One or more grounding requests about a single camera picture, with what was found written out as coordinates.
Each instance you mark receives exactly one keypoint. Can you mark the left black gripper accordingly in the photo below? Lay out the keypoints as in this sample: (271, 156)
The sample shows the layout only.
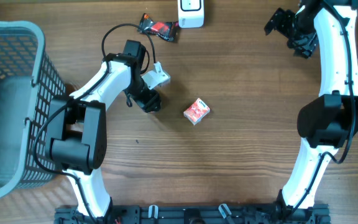
(146, 102)

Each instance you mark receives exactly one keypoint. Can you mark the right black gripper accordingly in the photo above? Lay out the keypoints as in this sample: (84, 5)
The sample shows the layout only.
(304, 46)

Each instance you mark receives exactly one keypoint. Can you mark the red snack packet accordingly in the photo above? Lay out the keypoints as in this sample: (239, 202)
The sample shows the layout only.
(196, 111)

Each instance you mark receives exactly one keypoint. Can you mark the black hex wrench packet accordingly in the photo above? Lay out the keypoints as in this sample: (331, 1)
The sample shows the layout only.
(165, 30)

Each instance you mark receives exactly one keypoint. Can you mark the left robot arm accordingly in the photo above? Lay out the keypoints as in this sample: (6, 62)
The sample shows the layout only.
(77, 134)

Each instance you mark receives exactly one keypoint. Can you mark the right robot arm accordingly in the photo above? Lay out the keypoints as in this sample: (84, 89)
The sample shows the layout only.
(328, 124)

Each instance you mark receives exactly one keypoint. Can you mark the white barcode scanner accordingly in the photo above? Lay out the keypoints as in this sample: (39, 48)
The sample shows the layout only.
(190, 13)

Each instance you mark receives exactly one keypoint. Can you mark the grey plastic basket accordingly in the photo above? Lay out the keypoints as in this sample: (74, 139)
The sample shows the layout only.
(28, 82)

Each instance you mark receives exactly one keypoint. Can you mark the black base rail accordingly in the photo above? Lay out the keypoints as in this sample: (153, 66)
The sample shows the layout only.
(246, 214)

